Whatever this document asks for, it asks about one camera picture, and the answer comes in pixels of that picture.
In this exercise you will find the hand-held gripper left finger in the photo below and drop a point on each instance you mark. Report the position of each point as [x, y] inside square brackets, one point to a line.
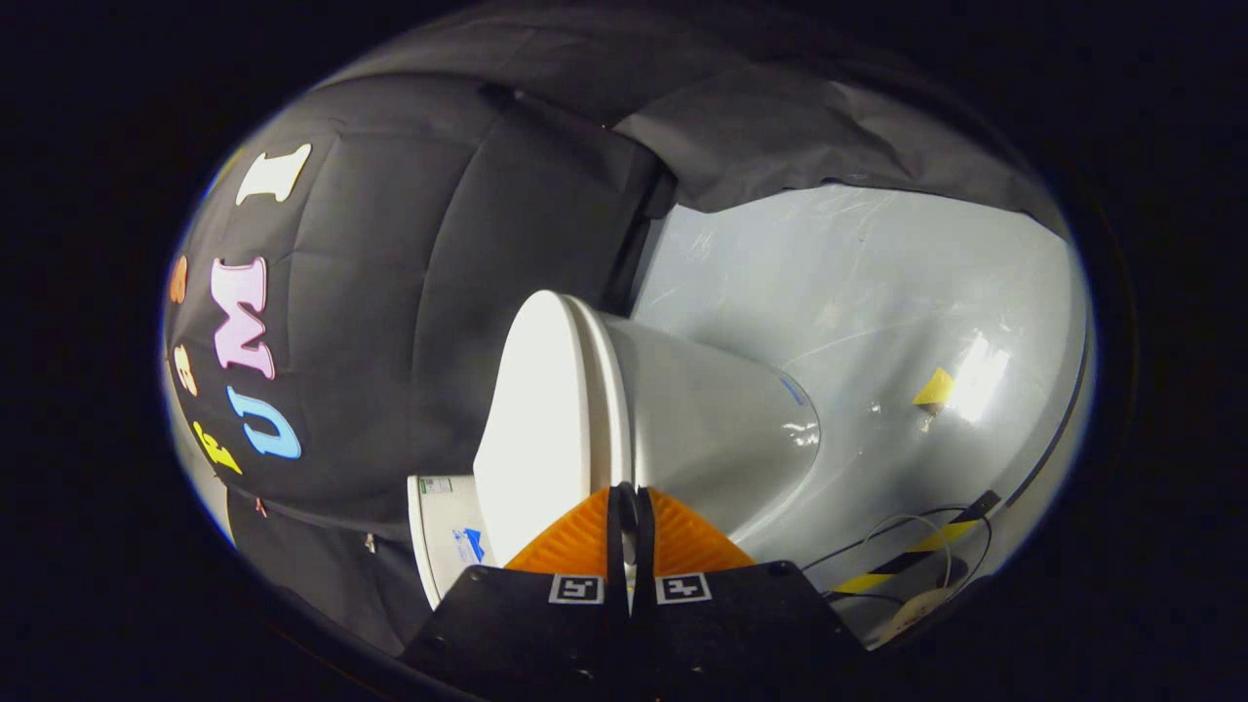
[616, 546]

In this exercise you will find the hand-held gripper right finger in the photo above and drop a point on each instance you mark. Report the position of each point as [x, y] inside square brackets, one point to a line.
[643, 546]

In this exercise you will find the white toilet seat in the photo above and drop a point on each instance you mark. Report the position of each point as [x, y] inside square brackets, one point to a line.
[609, 409]

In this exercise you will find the white toilet tank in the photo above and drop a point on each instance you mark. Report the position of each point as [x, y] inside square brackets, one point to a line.
[439, 546]

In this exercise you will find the round white floor object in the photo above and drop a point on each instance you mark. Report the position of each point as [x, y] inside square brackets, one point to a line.
[907, 614]

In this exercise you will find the black yellow striped tape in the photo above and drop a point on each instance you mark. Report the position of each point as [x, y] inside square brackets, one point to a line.
[916, 558]

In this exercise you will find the yellow tape piece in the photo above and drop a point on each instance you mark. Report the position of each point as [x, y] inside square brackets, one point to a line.
[934, 390]

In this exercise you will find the black backdrop cloth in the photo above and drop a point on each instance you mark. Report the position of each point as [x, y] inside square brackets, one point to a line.
[390, 292]

